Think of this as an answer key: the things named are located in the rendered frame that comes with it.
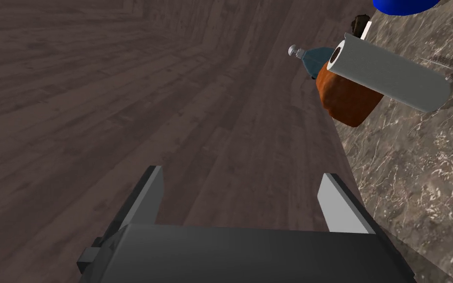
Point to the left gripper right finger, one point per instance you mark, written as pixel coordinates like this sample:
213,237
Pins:
342,208

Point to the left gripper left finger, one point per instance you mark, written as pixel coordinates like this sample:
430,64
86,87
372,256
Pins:
144,203

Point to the brown bread loaf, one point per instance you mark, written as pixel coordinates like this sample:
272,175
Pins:
342,100

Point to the white paper towel roll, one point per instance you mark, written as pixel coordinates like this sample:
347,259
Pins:
387,74

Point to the grey-blue bottle with silver cap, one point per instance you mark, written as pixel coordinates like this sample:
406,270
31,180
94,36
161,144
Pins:
313,59

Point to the thin silver knife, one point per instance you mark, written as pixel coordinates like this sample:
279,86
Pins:
452,68

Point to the dark brown and white object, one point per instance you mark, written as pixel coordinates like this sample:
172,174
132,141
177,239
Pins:
361,25

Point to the blue bowl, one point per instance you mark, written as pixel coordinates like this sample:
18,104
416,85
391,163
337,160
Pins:
403,6

